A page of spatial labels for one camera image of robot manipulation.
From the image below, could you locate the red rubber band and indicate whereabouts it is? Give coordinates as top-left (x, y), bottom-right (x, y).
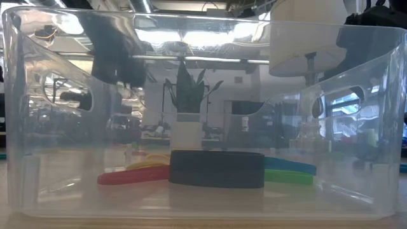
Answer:
top-left (97, 165), bottom-right (171, 186)

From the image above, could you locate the yellow rubber band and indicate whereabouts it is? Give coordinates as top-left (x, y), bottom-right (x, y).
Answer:
top-left (125, 153), bottom-right (172, 171)

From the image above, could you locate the yellow-green rubber band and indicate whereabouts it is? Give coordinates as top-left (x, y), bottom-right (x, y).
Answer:
top-left (264, 169), bottom-right (314, 186)

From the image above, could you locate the clear plastic bin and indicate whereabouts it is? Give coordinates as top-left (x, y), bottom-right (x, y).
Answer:
top-left (1, 5), bottom-right (407, 221)

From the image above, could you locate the succulent plant in white pot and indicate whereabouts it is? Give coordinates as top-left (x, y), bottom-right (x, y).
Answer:
top-left (163, 58), bottom-right (225, 150)

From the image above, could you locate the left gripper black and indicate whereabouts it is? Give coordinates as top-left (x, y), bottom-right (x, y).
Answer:
top-left (79, 14), bottom-right (148, 89)

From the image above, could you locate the white shade table lamp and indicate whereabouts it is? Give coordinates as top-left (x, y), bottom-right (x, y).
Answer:
top-left (268, 0), bottom-right (350, 150)

